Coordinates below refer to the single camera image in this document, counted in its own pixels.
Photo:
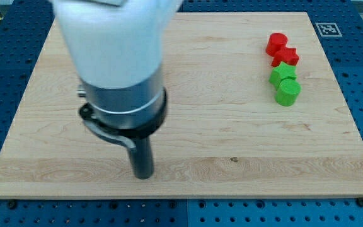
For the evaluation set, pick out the black bolt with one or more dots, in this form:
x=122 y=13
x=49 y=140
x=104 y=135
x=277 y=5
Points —
x=12 y=204
x=359 y=201

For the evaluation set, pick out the green cylinder block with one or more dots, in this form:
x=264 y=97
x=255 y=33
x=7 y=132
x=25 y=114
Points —
x=287 y=92

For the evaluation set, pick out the red cylinder block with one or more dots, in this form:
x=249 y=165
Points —
x=276 y=42

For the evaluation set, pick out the green star block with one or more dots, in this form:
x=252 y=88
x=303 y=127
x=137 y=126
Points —
x=282 y=72

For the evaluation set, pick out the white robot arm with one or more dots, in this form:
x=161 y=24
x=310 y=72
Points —
x=116 y=47

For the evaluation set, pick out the red star block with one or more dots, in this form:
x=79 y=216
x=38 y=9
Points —
x=287 y=55

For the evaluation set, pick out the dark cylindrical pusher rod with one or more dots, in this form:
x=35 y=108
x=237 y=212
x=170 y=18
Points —
x=141 y=158

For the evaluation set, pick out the light wooden board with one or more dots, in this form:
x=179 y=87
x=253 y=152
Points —
x=224 y=136

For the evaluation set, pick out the white fiducial marker tag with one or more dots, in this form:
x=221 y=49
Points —
x=327 y=29

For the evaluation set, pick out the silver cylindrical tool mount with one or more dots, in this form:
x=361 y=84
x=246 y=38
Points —
x=122 y=110

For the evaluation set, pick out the black bolt right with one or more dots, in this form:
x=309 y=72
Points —
x=359 y=201

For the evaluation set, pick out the black bolt left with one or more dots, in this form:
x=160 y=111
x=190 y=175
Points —
x=12 y=204

